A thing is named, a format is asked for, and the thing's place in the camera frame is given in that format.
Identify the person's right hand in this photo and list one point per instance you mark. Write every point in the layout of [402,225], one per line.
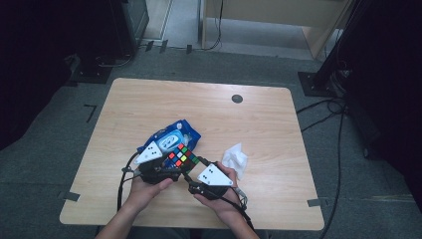
[219,209]

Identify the multicoloured puzzle cube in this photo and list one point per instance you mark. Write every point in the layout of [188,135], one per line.
[183,158]

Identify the black metal stand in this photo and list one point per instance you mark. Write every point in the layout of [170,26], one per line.
[323,81]

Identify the black round table grommet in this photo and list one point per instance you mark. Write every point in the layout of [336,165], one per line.
[237,99]

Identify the black angled floor tape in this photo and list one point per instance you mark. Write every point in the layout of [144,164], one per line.
[91,111]

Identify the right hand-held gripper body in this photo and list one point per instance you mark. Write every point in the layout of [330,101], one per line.
[214,177]

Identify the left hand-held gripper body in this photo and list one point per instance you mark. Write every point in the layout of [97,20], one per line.
[151,169]

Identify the black flat stand base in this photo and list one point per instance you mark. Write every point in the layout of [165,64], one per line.
[91,71]

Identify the black floor tape strip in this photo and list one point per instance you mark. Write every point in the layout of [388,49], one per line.
[164,46]
[189,49]

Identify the light wooden cabinet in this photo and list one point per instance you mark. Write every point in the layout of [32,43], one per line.
[275,11]

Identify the person's left hand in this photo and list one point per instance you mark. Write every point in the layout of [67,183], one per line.
[142,195]

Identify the blue wet wipes pack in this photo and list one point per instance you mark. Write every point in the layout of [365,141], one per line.
[172,137]

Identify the dark glass-fronted cabinet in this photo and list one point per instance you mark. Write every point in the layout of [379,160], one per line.
[132,20]

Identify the white wet wipe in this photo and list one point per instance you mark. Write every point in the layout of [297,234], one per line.
[235,161]

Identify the dark curtain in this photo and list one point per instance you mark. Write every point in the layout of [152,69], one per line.
[391,83]
[33,59]

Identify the person's legs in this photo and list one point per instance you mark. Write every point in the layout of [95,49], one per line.
[179,234]

